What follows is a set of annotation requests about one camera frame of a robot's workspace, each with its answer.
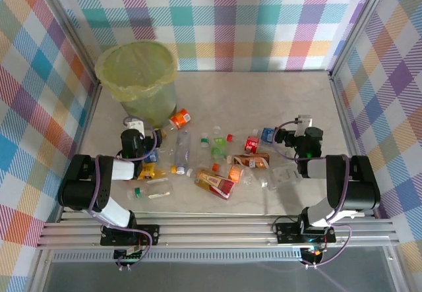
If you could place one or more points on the red and yellow carton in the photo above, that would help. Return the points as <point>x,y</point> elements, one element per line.
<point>214,181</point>

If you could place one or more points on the yellow label bottle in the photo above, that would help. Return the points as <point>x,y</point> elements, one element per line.
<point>147,171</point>

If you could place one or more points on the pale orange label bottle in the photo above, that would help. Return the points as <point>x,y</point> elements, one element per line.
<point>235,173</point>

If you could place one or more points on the blue label water bottle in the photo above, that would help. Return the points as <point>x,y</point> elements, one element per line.
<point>267,134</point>

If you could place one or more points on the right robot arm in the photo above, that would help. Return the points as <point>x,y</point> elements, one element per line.
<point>362,186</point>

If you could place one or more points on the green terminal circuit board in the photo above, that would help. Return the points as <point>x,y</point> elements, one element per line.
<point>128,257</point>

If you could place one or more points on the red label cola bottle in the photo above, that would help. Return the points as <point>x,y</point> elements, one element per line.
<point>252,143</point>

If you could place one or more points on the aluminium frame post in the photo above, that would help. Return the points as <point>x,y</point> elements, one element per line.
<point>69,28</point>
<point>357,25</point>

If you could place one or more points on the orange connector circuit board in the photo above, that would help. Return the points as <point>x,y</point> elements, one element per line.
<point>313,252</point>

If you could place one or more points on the aluminium mounting rail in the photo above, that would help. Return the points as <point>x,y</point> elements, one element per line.
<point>214,232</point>

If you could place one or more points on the green label bottle white cap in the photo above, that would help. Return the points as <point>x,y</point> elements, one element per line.
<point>218,147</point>

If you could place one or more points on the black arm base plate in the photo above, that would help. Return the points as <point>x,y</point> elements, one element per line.
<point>151,236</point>
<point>287,234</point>

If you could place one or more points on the clear bottle green cap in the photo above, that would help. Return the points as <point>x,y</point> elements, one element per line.
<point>155,190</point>

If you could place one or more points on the aluminium frame side rail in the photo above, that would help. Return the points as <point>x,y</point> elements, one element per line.
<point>90,114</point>
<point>343,114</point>

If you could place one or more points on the yellow plastic bin liner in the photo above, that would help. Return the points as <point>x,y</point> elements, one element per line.
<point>138,92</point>

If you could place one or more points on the grey metal shelf panel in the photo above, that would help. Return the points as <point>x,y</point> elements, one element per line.
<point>214,279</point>

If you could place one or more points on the clear bottle green neck band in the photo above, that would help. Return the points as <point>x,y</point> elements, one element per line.
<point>202,157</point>

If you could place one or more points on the purple label water bottle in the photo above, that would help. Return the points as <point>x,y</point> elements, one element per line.
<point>183,153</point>

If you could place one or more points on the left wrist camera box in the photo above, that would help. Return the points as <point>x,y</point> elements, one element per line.
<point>135,124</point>

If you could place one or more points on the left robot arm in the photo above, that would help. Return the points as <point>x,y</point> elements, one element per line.
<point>82,190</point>

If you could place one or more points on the clear square bottle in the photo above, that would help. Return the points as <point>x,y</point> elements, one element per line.
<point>285,175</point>

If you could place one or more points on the brown coffee drink bottle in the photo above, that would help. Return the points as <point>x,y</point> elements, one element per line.
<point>250,161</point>

